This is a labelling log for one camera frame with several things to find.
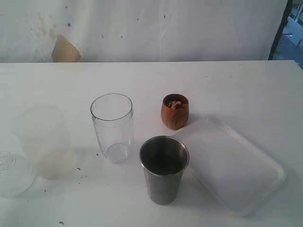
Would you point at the white rectangular plastic tray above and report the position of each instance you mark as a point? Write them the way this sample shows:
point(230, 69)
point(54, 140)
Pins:
point(236, 172)

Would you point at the dark metal frame post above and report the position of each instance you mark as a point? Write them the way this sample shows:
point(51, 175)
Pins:
point(282, 48)

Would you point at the stainless steel tumbler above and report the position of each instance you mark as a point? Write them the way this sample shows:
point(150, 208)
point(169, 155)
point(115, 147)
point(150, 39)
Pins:
point(164, 160)

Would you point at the clear plastic shaker cup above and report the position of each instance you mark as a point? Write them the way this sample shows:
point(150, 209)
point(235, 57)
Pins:
point(112, 116)

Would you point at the clear plastic shaker lid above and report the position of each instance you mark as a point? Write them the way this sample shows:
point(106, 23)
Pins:
point(16, 174)

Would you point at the small brown wooden cup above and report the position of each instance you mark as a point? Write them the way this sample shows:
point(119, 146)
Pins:
point(175, 119)

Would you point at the translucent white plastic container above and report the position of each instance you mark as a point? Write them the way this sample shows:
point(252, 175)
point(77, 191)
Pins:
point(42, 133)

